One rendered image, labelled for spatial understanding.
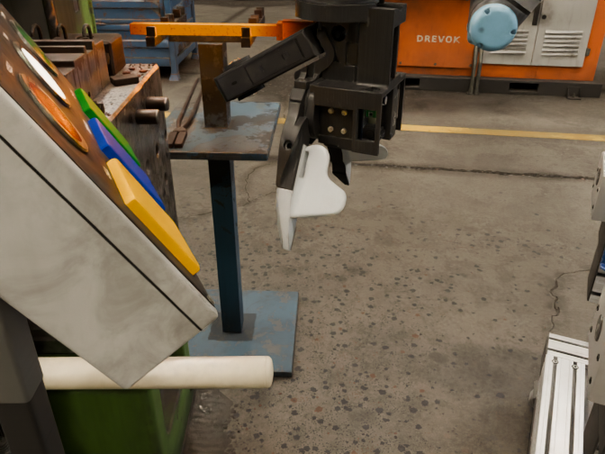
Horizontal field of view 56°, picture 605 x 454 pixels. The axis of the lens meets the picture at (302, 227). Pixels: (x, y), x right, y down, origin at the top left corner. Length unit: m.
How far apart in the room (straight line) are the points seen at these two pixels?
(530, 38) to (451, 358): 3.07
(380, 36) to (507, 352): 1.53
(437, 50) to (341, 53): 3.97
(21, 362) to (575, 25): 4.29
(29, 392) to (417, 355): 1.39
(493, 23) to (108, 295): 0.83
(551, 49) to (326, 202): 4.13
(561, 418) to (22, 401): 1.12
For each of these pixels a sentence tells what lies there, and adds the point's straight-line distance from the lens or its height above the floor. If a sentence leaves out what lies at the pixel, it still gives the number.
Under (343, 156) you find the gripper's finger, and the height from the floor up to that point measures 0.98.
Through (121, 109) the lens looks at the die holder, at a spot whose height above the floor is 0.91.
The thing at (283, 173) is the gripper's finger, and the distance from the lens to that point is 0.48.
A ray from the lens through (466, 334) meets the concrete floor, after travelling 1.94.
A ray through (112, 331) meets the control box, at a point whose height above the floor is 0.97.
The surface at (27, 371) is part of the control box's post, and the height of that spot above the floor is 0.83.
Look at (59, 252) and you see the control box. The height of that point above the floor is 1.03.
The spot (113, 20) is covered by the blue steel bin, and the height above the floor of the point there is 0.44.
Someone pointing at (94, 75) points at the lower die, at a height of 0.95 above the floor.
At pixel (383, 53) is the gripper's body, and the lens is 0.47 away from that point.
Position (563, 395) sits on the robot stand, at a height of 0.23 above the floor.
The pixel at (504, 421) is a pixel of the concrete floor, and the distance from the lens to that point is 1.70.
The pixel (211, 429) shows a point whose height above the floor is 0.00.
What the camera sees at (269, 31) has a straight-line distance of 1.33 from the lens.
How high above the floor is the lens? 1.20
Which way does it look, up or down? 29 degrees down
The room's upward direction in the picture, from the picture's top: straight up
